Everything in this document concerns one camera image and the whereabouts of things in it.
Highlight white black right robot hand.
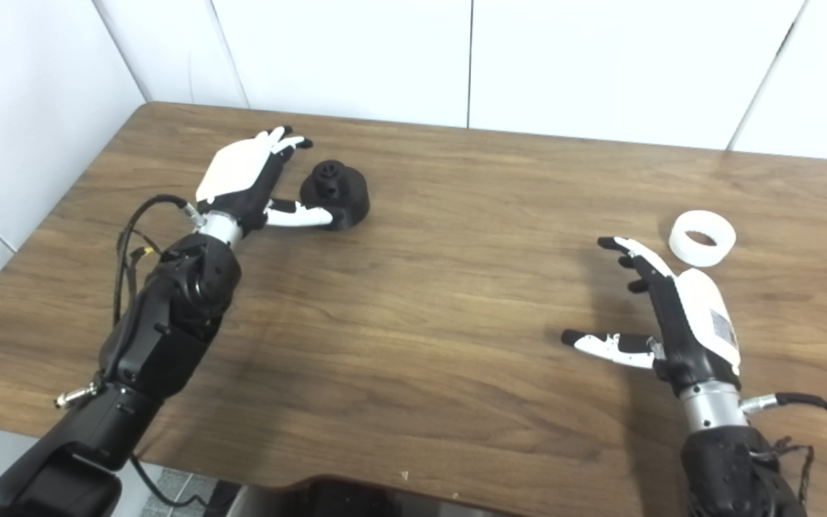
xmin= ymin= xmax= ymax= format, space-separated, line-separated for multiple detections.
xmin=561 ymin=236 xmax=742 ymax=397

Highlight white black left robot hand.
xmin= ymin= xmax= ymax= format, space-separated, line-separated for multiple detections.
xmin=195 ymin=126 xmax=335 ymax=230

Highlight white plastic ring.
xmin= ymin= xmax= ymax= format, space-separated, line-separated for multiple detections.
xmin=669 ymin=210 xmax=737 ymax=268

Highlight round black plastic part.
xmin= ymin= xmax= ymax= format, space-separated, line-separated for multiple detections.
xmin=299 ymin=160 xmax=370 ymax=232

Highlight silver metal plug connector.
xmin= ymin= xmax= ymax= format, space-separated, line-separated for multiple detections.
xmin=53 ymin=383 xmax=101 ymax=410

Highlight black robot torso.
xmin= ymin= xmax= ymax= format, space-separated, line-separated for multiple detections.
xmin=209 ymin=480 xmax=508 ymax=517

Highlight thin wires with yellow plug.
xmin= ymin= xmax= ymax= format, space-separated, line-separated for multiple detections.
xmin=118 ymin=228 xmax=170 ymax=302

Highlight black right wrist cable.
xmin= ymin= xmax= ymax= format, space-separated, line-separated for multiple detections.
xmin=740 ymin=391 xmax=827 ymax=482

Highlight thin dark wire bundle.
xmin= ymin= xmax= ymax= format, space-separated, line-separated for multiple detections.
xmin=751 ymin=437 xmax=815 ymax=503

